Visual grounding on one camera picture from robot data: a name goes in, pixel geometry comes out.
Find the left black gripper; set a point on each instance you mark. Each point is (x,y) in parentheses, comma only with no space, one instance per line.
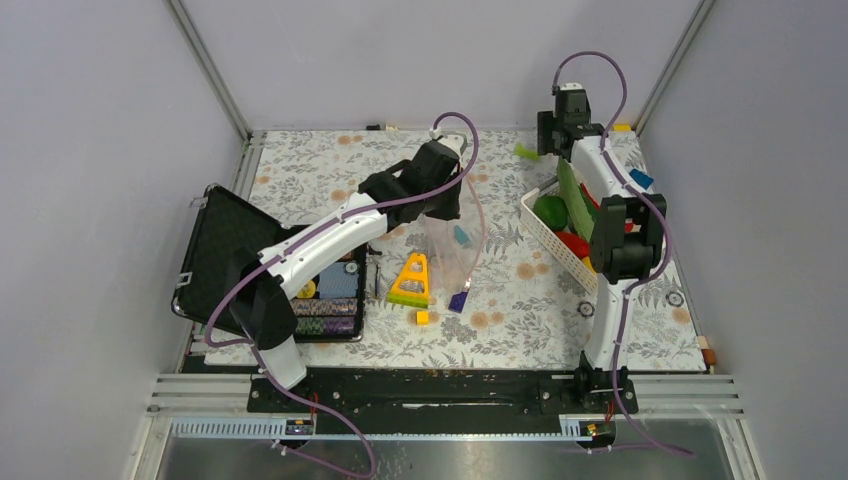
(452,209)

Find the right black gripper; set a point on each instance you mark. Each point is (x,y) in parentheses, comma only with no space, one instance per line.
(545,123)

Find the green bell pepper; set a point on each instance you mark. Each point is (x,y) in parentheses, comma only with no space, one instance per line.
(552,211)

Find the long green cucumber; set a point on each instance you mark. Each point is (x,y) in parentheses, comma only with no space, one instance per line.
(581,211)

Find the clear pink-dotted zip bag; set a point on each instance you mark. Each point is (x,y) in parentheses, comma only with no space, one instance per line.
(455,247)

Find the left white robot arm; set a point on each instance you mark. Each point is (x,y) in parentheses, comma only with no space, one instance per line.
(263,285)

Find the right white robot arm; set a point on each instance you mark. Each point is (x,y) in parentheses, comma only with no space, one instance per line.
(626,242)

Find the lime green block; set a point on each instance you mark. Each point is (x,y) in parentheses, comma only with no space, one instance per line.
(525,153)

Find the teal small block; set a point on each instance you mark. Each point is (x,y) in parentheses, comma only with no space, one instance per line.
(461,237)

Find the blue lego brick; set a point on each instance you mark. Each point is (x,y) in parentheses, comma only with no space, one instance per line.
(642,179)

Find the red chili pepper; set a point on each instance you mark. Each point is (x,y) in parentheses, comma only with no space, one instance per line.
(577,245)

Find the yellow lemon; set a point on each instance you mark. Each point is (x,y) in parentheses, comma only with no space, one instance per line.
(588,263)

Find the yellow triangular toy block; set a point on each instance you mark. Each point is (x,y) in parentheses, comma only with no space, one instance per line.
(411,287)

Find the purple lego brick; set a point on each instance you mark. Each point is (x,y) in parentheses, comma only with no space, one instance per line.
(457,302)

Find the white plastic basket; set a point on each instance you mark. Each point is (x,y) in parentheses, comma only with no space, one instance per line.
(550,241)

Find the small yellow cube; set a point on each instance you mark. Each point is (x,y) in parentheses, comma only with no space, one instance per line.
(422,318)

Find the black poker chip case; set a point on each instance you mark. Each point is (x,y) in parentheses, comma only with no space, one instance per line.
(227,225)

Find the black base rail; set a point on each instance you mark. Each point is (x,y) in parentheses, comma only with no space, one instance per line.
(451,401)

